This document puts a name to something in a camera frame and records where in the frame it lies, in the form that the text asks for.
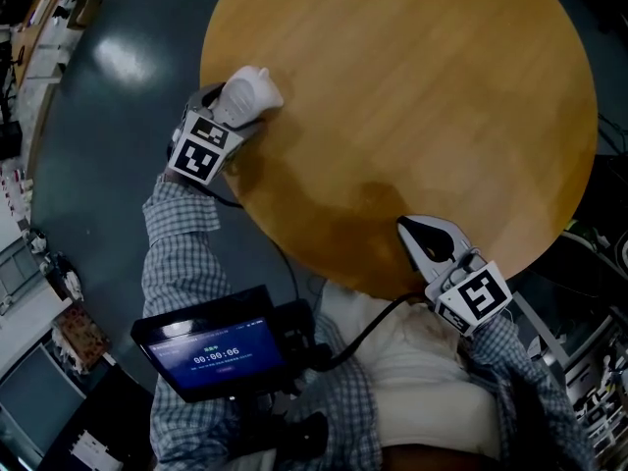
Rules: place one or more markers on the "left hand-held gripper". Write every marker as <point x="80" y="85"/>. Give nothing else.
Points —
<point x="198" y="152"/>

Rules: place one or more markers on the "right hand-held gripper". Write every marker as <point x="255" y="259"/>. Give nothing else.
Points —
<point x="478" y="295"/>

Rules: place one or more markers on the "white rounded object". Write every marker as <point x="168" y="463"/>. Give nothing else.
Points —
<point x="252" y="93"/>

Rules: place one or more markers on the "person's right forearm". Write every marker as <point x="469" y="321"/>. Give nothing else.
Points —
<point x="505" y="356"/>

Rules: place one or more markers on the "person's left forearm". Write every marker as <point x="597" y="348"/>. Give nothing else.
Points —
<point x="184" y="243"/>

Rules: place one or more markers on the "person's white shirt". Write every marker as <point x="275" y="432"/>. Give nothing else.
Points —
<point x="422" y="381"/>

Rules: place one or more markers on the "metal shelf rack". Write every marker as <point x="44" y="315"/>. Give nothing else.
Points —
<point x="601" y="385"/>

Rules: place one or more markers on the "cardboard box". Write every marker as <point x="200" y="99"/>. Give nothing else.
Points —
<point x="86" y="8"/>

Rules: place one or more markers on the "black monitor screen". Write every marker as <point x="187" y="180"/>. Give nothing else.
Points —
<point x="216" y="349"/>

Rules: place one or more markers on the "wooden desk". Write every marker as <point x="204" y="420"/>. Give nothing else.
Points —
<point x="36" y="32"/>

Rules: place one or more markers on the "red patterned box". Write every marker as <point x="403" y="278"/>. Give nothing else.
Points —
<point x="82" y="339"/>

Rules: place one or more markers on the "black case with white label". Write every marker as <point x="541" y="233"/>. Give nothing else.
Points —
<point x="98" y="425"/>

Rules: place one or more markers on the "black monitor mount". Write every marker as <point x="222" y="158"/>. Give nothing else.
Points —
<point x="299" y="336"/>

